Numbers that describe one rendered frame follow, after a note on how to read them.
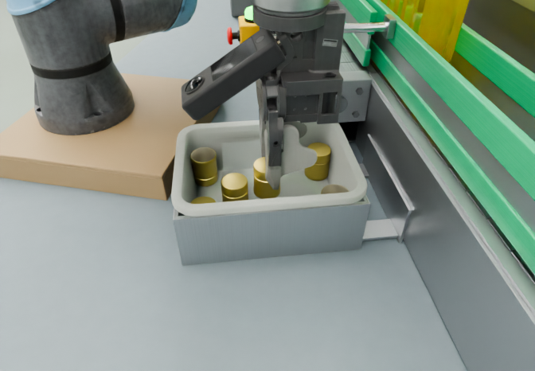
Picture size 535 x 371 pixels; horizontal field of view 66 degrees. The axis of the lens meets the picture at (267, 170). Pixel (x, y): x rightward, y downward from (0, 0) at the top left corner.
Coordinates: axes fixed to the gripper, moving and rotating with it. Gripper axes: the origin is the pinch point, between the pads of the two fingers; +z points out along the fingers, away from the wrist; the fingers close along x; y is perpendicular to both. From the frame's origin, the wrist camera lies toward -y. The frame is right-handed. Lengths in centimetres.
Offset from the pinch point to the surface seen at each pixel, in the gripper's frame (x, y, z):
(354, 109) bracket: 11.0, 14.5, -1.3
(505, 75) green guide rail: -2.7, 25.4, -12.7
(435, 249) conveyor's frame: -13.7, 16.1, 1.4
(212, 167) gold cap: 4.6, -6.9, 2.5
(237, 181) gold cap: -0.4, -3.8, 1.0
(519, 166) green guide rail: -17.1, 17.8, -12.2
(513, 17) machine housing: 14.6, 37.5, -12.5
